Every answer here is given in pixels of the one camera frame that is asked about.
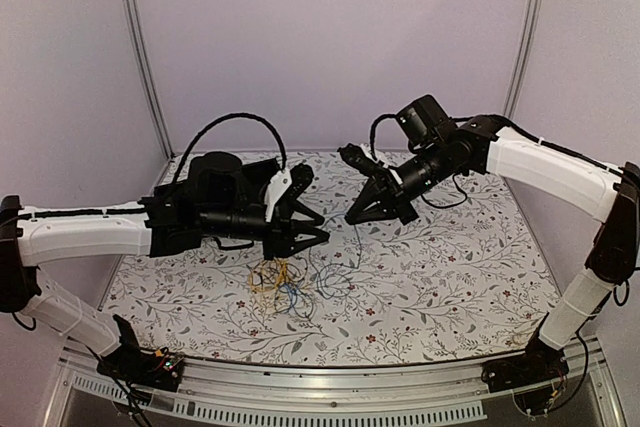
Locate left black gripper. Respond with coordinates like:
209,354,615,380
200,203,331,262

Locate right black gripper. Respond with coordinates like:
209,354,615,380
345,141,452,225

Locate black cable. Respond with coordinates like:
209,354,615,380
249,251,324,321

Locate blue cable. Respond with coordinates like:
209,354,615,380
279,214,369,321

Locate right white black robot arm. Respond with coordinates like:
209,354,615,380
338,95,639,383

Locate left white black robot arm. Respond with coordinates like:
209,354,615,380
1,145,330,381

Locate black three-compartment bin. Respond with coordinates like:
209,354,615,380
173,152,279,202

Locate floral tablecloth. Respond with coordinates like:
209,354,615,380
102,152,559,366

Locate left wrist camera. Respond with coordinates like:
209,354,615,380
264,163,314,223

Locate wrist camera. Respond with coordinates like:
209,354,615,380
264,163,314,223
337,143,385,177

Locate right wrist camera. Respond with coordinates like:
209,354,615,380
337,143,385,177

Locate right aluminium corner post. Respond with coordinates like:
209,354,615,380
503,0,543,119

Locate aluminium front rail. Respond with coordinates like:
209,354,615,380
44,337,631,426

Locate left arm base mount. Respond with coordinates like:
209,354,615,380
97,315,185,392

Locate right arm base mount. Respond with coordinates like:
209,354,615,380
481,337,569,392

